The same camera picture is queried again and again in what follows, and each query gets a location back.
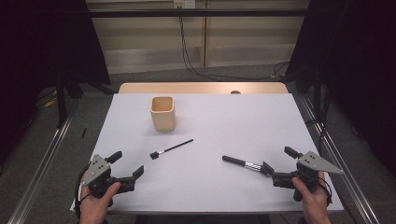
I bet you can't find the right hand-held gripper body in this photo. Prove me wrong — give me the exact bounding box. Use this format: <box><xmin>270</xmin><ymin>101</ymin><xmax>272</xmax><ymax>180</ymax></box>
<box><xmin>272</xmin><ymin>150</ymin><xmax>344</xmax><ymax>189</ymax></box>

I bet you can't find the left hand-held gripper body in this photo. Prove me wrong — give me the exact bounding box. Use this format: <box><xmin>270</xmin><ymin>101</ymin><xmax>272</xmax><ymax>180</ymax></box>
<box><xmin>81</xmin><ymin>153</ymin><xmax>136</xmax><ymax>198</ymax></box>

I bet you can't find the large black makeup brush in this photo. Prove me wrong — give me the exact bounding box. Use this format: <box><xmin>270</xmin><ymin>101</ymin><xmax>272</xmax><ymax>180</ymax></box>
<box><xmin>221</xmin><ymin>155</ymin><xmax>265</xmax><ymax>172</ymax></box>

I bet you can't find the small thin black makeup brush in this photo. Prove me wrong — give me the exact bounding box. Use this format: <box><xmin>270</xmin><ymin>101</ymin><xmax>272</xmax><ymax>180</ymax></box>
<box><xmin>149</xmin><ymin>138</ymin><xmax>194</xmax><ymax>161</ymax></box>

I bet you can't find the cream ceramic cup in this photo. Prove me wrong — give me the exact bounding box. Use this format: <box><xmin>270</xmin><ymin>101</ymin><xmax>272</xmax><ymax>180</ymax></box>
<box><xmin>149</xmin><ymin>95</ymin><xmax>177</xmax><ymax>132</ymax></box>

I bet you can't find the person's left hand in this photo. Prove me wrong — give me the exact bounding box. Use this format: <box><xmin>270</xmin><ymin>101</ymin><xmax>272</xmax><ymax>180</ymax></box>
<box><xmin>79</xmin><ymin>182</ymin><xmax>121</xmax><ymax>218</ymax></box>

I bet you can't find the person's right hand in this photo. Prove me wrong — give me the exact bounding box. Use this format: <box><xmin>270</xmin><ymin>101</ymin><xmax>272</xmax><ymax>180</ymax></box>
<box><xmin>291</xmin><ymin>173</ymin><xmax>332</xmax><ymax>216</ymax></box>

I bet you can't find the wooden table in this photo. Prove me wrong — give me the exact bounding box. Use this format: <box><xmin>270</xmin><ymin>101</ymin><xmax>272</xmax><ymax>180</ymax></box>
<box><xmin>118</xmin><ymin>81</ymin><xmax>290</xmax><ymax>95</ymax></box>

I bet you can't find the black curtain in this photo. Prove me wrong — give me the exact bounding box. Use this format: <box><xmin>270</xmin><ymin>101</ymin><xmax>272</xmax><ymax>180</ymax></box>
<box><xmin>0</xmin><ymin>0</ymin><xmax>112</xmax><ymax>164</ymax></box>
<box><xmin>285</xmin><ymin>0</ymin><xmax>396</xmax><ymax>180</ymax></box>

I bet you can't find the black horizontal bar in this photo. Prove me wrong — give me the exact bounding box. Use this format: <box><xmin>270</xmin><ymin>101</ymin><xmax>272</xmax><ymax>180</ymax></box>
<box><xmin>88</xmin><ymin>8</ymin><xmax>310</xmax><ymax>19</ymax></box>

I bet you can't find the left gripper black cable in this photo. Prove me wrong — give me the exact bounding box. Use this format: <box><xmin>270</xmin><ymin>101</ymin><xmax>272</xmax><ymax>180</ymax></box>
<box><xmin>74</xmin><ymin>163</ymin><xmax>93</xmax><ymax>220</ymax></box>

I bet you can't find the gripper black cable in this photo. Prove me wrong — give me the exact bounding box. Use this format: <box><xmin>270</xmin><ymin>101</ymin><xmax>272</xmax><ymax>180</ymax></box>
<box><xmin>317</xmin><ymin>176</ymin><xmax>333</xmax><ymax>207</ymax></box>
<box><xmin>74</xmin><ymin>163</ymin><xmax>93</xmax><ymax>220</ymax></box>

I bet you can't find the metal floor rail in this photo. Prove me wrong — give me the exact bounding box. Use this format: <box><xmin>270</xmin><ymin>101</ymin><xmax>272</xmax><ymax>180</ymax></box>
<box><xmin>7</xmin><ymin>96</ymin><xmax>82</xmax><ymax>224</ymax></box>
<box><xmin>293</xmin><ymin>92</ymin><xmax>381</xmax><ymax>224</ymax></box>

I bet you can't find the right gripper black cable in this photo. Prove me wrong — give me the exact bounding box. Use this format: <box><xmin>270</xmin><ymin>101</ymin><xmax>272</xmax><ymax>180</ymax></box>
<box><xmin>317</xmin><ymin>176</ymin><xmax>333</xmax><ymax>207</ymax></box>

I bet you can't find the yellow floor cable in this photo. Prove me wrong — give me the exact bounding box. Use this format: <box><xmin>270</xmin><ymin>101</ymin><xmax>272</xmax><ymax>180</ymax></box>
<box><xmin>42</xmin><ymin>89</ymin><xmax>59</xmax><ymax>108</ymax></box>

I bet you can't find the black floor cable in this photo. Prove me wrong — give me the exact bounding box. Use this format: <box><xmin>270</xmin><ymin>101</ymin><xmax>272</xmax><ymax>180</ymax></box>
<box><xmin>270</xmin><ymin>61</ymin><xmax>291</xmax><ymax>79</ymax></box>

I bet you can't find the long black wall cable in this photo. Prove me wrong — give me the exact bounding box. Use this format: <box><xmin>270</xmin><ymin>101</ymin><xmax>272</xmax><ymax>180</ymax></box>
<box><xmin>177</xmin><ymin>13</ymin><xmax>281</xmax><ymax>82</ymax></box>

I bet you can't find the white wall socket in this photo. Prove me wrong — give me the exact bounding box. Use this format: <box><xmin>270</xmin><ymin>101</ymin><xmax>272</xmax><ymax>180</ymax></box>
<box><xmin>173</xmin><ymin>0</ymin><xmax>197</xmax><ymax>9</ymax></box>

